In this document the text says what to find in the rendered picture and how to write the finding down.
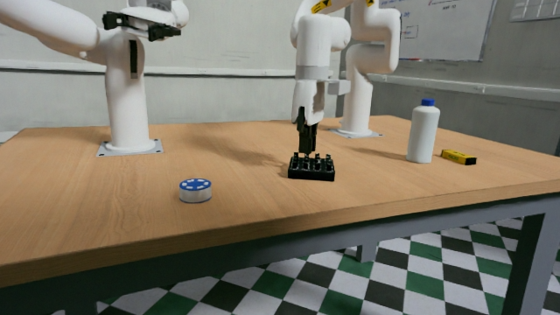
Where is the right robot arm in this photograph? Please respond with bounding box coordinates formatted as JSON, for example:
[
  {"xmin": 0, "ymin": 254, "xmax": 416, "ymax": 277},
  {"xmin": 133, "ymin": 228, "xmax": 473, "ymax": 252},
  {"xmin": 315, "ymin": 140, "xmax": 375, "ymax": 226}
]
[{"xmin": 0, "ymin": 0, "xmax": 189, "ymax": 153}]

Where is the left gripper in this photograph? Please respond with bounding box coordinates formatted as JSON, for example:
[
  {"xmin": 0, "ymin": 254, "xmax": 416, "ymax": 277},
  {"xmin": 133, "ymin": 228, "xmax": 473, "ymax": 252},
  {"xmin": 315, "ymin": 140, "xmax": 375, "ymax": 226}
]
[{"xmin": 291, "ymin": 78, "xmax": 325, "ymax": 154}]

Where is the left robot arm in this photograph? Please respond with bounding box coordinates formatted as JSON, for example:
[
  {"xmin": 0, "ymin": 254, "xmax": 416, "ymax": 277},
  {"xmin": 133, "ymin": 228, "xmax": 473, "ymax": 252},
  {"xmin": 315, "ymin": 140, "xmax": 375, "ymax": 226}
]
[{"xmin": 290, "ymin": 0, "xmax": 402, "ymax": 137}]

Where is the white plastic bottle with blue cap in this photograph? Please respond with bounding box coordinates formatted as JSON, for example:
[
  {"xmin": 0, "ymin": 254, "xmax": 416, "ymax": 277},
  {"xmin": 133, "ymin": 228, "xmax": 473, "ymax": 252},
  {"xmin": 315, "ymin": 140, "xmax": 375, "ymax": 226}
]
[{"xmin": 406, "ymin": 99, "xmax": 440, "ymax": 164}]

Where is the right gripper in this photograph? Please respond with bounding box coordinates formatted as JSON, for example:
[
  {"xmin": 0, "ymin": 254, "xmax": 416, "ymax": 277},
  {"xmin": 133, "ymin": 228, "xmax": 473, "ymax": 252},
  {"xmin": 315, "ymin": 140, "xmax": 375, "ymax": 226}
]
[{"xmin": 102, "ymin": 3, "xmax": 181, "ymax": 42}]

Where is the short grey cylinder with blue top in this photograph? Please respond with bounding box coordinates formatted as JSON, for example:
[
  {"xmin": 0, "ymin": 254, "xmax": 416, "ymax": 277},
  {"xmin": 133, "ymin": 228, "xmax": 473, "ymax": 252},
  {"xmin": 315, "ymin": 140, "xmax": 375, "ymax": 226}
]
[{"xmin": 179, "ymin": 178, "xmax": 212, "ymax": 204}]

